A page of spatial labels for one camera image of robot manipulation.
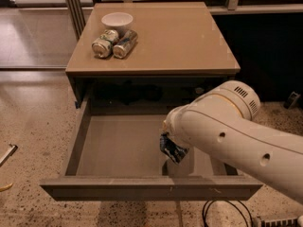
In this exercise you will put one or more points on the tan cabinet with glossy top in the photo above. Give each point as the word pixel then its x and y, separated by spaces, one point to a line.
pixel 174 39

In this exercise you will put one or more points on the yellow object on floor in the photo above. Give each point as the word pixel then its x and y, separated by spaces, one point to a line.
pixel 6 187

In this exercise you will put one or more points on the blue chip bag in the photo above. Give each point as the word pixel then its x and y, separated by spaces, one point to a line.
pixel 174 152

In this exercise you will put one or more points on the dark silver can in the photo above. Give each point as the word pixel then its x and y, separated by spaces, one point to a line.
pixel 125 45

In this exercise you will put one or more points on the white bowl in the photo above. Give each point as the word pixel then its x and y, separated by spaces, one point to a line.
pixel 119 21

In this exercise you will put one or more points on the metal bar at left edge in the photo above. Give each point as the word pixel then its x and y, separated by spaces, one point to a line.
pixel 10 151

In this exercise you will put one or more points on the metal window frame post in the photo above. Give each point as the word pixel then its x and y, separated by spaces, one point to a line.
pixel 76 15

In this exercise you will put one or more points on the dark object on floor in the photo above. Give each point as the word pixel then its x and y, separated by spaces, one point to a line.
pixel 291 100

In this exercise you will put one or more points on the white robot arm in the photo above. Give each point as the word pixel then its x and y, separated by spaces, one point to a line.
pixel 220 123

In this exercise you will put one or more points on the green and silver can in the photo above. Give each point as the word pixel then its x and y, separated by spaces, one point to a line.
pixel 103 45

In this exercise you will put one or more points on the open grey top drawer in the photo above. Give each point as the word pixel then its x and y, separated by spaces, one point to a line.
pixel 114 155

